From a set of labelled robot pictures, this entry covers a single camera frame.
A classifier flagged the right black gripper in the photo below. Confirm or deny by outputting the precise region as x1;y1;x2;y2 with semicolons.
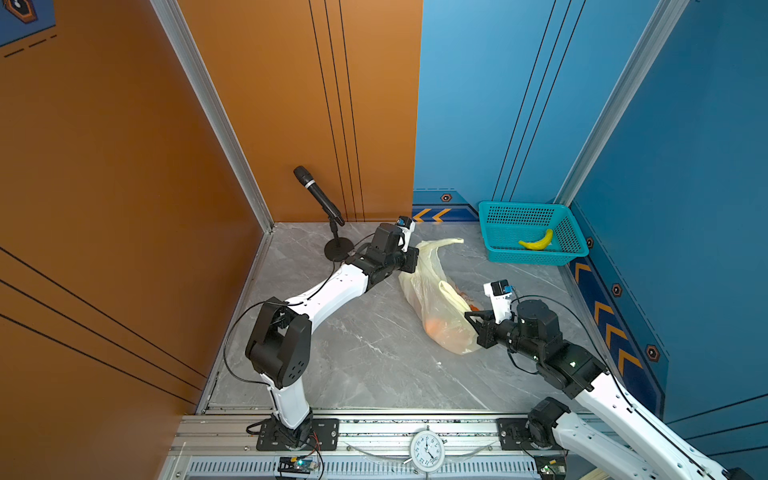
463;308;544;364

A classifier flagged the yellowish printed plastic bag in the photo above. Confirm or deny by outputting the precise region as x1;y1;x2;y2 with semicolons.
398;238;480;355

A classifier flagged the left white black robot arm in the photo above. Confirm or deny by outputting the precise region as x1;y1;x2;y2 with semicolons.
244;216;419;449

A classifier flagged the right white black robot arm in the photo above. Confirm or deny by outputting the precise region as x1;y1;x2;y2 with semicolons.
464;295;750;479

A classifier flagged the black microphone on stand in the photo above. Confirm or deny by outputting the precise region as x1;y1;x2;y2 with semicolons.
293;166;354;262

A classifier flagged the teal plastic basket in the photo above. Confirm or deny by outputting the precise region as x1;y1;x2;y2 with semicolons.
479;201;588;266

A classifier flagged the yellow banana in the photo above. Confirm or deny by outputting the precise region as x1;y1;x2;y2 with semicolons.
518;229;554;251

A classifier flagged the white analog clock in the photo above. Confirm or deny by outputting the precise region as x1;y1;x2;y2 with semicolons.
409;429;446;473

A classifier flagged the circuit board right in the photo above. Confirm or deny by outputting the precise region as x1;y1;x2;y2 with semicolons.
534;456;567;480

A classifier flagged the green circuit board left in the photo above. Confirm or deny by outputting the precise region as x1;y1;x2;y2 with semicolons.
276;456;321;479

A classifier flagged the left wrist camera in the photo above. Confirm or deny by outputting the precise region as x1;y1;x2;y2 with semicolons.
396;216;415;252

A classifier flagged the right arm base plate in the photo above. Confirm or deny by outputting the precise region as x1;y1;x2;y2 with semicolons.
496;418;564;452

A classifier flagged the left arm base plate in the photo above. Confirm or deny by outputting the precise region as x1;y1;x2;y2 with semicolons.
256;416;340;452

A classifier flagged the aluminium front rail frame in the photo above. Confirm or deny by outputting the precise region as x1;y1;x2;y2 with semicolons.
157;410;685;480

